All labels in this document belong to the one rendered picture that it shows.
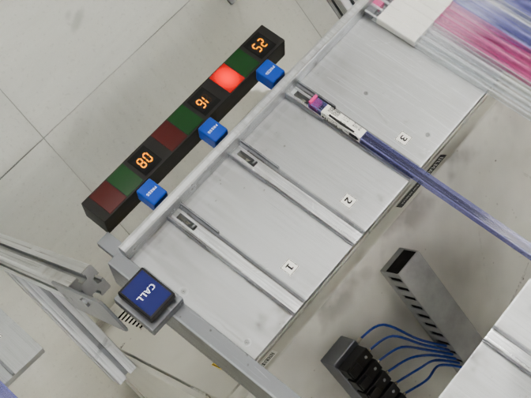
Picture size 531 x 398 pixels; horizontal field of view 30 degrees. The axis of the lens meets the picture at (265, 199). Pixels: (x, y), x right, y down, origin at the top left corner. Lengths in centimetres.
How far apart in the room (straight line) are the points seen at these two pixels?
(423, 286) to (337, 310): 13
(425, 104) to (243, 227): 28
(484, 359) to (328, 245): 22
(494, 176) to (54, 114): 81
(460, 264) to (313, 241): 47
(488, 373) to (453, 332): 41
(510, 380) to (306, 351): 39
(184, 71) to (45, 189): 37
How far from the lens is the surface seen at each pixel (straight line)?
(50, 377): 194
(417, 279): 147
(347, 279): 145
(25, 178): 187
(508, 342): 114
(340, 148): 121
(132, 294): 110
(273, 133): 122
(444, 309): 151
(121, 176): 122
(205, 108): 126
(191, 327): 111
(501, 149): 162
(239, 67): 129
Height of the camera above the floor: 178
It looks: 59 degrees down
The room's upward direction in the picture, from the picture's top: 98 degrees clockwise
